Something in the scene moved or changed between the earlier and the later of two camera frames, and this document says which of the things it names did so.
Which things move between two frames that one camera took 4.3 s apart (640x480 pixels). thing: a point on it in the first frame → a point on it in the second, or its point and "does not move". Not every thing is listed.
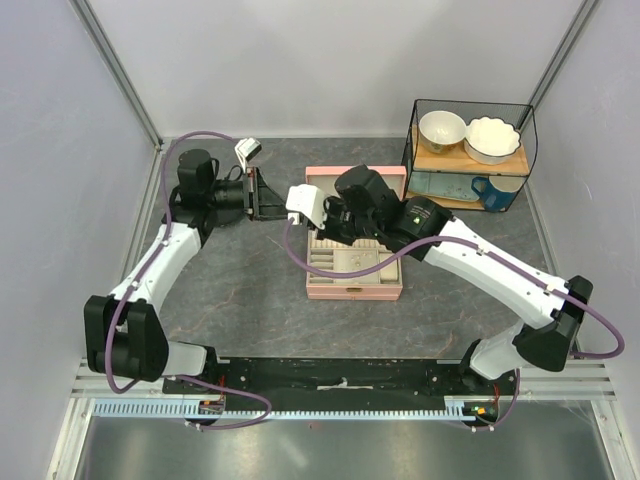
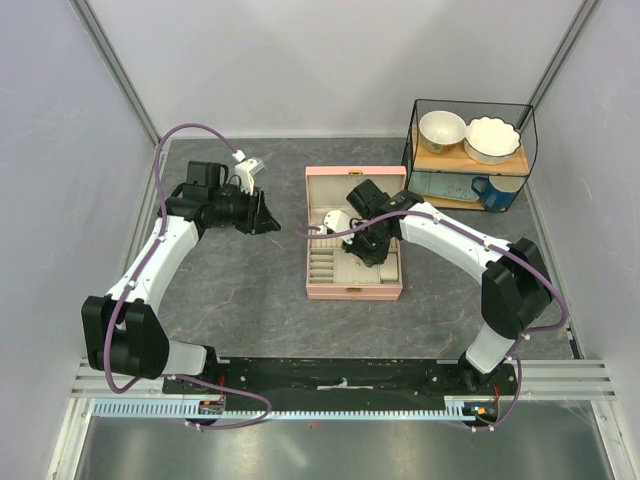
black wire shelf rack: x=470 y=155 does not move
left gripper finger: x=272 y=209 → x=265 y=220
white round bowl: x=440 y=131 does not move
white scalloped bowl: x=490 y=140 does not move
